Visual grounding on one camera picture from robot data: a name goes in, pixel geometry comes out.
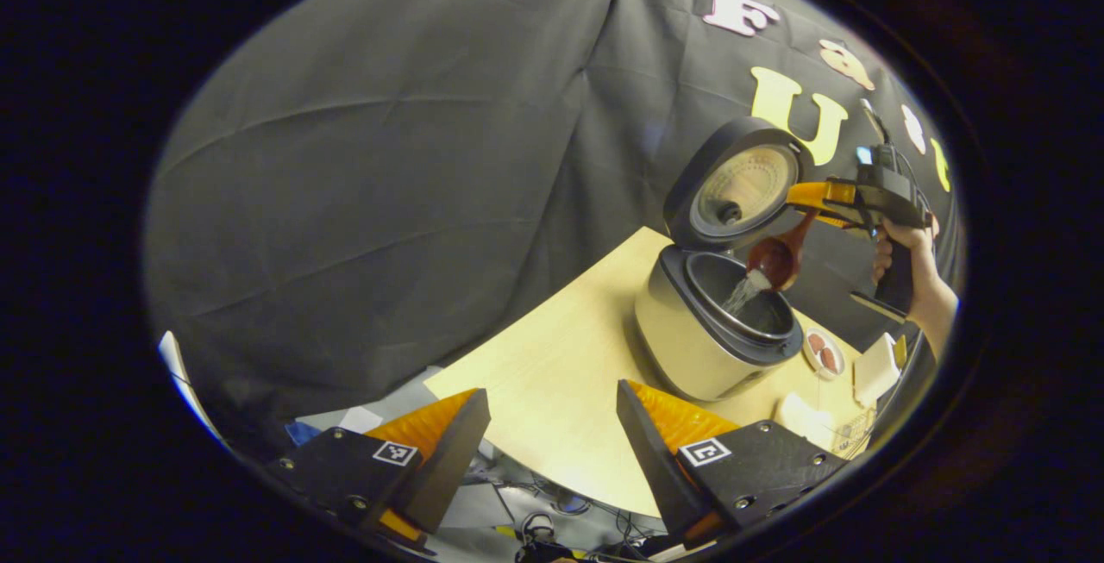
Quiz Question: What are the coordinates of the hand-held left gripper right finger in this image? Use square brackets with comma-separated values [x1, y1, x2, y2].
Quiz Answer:
[616, 379, 850, 547]

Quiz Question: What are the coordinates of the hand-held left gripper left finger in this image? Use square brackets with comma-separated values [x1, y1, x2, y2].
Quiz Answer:
[263, 389, 492, 557]

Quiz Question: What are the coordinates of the brown wooden spoon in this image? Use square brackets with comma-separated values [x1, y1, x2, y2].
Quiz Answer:
[745, 210, 819, 292]

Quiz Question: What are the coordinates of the grey and cream rice cooker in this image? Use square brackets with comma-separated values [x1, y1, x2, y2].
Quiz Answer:
[634, 117, 810, 402]

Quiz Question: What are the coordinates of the white chopstick holder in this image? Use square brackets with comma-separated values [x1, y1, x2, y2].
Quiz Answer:
[852, 332, 908, 409]

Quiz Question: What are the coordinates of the clear dish of white rice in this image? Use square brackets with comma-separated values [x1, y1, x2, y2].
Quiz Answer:
[774, 391, 872, 459]

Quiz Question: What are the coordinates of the white round plate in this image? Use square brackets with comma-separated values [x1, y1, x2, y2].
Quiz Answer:
[801, 328, 846, 381]

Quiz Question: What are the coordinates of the black backdrop cloth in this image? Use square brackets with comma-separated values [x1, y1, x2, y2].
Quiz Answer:
[142, 0, 963, 460]

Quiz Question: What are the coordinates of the black cable tangle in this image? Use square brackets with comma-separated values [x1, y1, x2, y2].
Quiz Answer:
[457, 451, 691, 562]

